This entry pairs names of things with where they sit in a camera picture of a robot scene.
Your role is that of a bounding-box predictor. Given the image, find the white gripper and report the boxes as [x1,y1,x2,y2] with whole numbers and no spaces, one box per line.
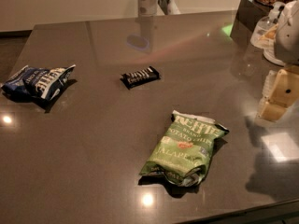
[269,0,299,107]

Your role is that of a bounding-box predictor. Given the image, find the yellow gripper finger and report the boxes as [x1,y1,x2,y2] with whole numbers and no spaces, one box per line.
[258,98,287,122]

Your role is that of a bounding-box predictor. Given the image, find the green jalapeno chip bag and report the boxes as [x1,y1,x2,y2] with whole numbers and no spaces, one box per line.
[139,110,229,187]

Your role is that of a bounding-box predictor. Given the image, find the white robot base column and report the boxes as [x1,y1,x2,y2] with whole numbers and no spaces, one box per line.
[137,0,180,16]

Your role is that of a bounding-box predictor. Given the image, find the black rxbar chocolate bar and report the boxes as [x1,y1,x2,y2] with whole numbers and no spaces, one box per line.
[121,66,160,89]

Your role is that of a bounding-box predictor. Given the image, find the blue kettle chip bag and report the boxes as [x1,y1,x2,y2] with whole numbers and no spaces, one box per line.
[1,64,76,101]

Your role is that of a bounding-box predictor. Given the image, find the white labelled jar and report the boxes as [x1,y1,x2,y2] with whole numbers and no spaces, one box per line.
[263,40,285,66]

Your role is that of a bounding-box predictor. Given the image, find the clear plastic bottle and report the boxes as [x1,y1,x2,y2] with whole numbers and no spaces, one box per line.
[250,2,285,49]

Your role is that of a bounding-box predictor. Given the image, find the dark side cabinet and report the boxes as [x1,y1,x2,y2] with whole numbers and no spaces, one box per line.
[230,0,271,47]

